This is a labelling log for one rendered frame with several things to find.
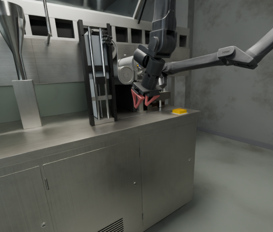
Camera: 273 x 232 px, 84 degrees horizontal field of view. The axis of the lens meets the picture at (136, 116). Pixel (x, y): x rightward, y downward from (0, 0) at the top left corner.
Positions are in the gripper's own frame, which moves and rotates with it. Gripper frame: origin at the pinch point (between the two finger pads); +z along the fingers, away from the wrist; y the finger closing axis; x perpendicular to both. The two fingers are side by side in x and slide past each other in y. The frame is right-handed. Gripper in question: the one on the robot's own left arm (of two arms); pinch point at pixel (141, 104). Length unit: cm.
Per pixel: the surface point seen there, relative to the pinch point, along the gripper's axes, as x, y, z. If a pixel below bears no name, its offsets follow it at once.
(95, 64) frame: -39.8, 2.6, 0.7
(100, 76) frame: -36.4, 0.7, 6.2
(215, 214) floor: 56, -73, 88
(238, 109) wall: -13, -247, 64
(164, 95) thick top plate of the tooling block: -27, -53, 21
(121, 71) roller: -44.5, -18.9, 7.9
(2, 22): -67, 39, -7
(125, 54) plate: -78, -43, 9
